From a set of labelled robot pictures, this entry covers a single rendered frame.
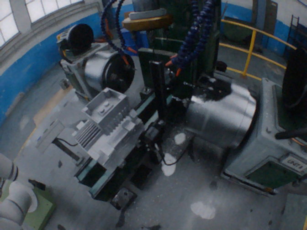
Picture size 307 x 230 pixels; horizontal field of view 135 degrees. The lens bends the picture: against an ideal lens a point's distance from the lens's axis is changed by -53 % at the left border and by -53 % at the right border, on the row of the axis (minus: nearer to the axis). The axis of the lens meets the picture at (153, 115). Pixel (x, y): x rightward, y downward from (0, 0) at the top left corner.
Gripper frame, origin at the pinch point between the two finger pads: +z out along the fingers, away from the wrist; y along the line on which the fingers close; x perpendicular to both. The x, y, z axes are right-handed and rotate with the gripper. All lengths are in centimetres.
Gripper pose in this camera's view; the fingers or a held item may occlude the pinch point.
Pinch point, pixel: (38, 185)
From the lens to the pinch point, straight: 72.9
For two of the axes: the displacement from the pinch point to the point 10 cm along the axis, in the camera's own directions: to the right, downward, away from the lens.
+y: 9.9, -1.3, -0.5
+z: 1.2, 6.4, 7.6
